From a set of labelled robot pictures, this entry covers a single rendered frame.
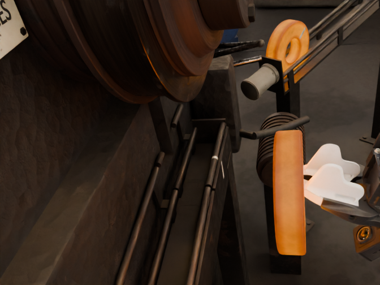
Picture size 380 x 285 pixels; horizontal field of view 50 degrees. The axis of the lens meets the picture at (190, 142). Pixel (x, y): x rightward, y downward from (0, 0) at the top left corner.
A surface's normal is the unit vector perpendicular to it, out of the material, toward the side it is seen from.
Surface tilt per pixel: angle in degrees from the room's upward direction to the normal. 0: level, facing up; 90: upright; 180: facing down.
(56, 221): 0
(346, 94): 0
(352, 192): 90
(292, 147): 6
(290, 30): 90
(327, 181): 90
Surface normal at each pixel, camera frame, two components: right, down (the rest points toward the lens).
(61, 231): -0.17, -0.79
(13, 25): 0.97, -0.01
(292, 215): -0.25, 0.22
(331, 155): -0.13, 0.58
